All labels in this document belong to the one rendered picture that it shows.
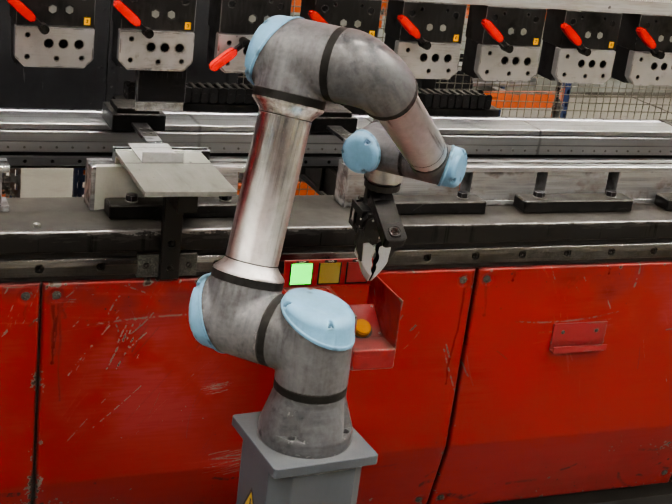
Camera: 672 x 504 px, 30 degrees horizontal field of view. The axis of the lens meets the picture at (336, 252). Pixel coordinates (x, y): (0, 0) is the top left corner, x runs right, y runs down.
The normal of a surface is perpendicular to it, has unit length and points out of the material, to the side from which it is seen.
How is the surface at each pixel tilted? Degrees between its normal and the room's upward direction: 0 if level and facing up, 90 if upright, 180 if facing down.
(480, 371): 90
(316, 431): 72
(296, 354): 90
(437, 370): 90
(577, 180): 90
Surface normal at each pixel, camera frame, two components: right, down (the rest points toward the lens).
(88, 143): 0.36, 0.36
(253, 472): -0.89, 0.05
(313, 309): 0.23, -0.89
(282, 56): -0.38, 0.00
